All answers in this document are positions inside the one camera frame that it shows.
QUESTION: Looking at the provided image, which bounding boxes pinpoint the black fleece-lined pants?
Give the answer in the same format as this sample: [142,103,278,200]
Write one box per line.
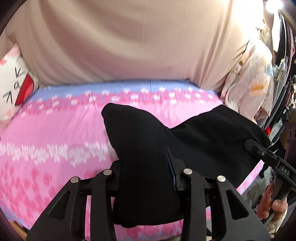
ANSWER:
[101,103,270,228]

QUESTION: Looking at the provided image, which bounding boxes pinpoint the person's right hand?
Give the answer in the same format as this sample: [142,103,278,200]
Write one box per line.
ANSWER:
[257,183,288,221]

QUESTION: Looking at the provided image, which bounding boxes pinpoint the pale floral blanket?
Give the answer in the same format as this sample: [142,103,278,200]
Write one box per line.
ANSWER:
[220,39,273,123]

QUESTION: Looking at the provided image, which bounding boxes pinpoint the pink floral bed sheet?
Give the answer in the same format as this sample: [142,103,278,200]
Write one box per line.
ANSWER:
[1,80,261,240]

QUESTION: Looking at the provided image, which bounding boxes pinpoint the hanging dark clothes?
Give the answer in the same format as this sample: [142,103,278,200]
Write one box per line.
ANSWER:
[262,12,295,143]

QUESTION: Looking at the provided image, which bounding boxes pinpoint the beige curtain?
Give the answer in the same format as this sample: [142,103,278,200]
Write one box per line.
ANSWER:
[1,1,263,90]

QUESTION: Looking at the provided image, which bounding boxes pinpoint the white cartoon face pillow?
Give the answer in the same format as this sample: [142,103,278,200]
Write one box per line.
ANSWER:
[0,44,39,123]

